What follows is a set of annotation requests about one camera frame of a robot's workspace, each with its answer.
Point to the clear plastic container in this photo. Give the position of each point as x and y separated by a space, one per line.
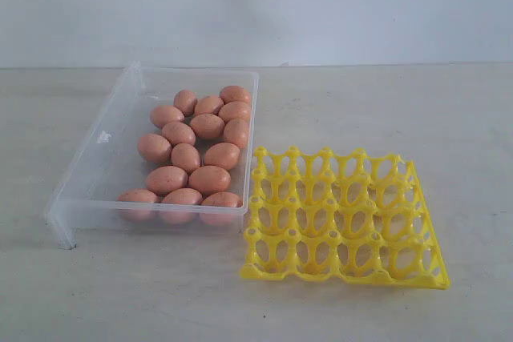
108 163

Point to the yellow plastic egg tray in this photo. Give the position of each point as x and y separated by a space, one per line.
358 218

